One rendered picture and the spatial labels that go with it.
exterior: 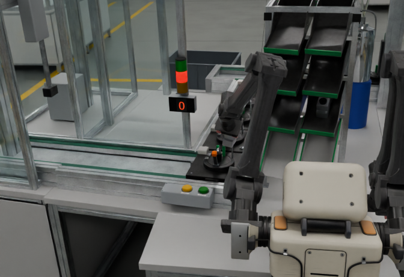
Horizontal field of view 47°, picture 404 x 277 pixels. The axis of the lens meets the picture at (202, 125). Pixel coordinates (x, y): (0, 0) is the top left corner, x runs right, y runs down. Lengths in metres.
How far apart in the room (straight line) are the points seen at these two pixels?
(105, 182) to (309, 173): 1.12
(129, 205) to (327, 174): 1.05
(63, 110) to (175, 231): 1.34
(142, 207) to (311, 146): 0.76
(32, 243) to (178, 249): 0.91
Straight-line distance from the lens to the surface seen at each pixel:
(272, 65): 1.34
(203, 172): 2.02
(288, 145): 1.98
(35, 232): 2.41
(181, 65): 2.04
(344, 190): 1.23
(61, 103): 2.92
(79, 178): 2.17
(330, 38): 1.82
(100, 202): 2.10
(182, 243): 1.81
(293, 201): 1.21
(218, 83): 3.20
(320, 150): 1.98
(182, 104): 2.10
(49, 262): 2.49
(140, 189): 2.05
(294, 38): 1.82
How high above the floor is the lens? 1.99
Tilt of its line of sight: 24 degrees down
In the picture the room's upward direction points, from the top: 2 degrees counter-clockwise
